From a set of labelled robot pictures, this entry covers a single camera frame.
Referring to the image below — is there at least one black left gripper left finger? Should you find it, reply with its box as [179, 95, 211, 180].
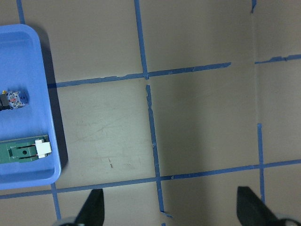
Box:
[74, 189, 104, 226]

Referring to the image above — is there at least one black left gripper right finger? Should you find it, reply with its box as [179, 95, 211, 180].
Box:
[237, 186, 284, 226]

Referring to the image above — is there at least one red emergency stop button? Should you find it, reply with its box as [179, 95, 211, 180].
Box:
[0, 90, 28, 111]

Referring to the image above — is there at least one green terminal block module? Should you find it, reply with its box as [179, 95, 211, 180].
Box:
[0, 135, 52, 164]

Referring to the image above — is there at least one blue plastic tray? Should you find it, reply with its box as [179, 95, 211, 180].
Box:
[0, 24, 61, 190]

